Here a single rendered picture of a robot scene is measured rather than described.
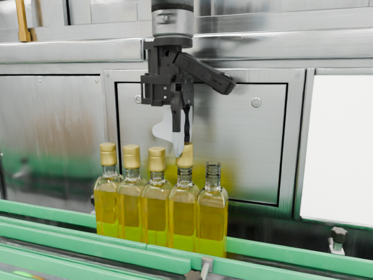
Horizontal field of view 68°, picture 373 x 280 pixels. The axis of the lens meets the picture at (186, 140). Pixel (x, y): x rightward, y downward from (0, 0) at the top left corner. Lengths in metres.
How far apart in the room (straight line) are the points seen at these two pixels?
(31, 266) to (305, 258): 0.54
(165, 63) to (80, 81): 0.37
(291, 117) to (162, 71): 0.29
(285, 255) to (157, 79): 0.43
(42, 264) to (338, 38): 0.72
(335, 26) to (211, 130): 0.33
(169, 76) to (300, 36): 0.28
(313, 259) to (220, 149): 0.29
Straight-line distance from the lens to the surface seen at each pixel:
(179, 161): 0.53
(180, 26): 0.50
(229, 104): 0.63
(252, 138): 0.64
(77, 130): 0.86
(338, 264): 0.65
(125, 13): 0.77
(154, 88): 0.51
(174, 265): 0.58
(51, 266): 0.63
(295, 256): 0.64
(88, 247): 0.66
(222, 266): 0.58
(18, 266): 0.70
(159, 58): 0.52
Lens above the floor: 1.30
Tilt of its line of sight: 13 degrees down
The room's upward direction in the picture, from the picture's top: straight up
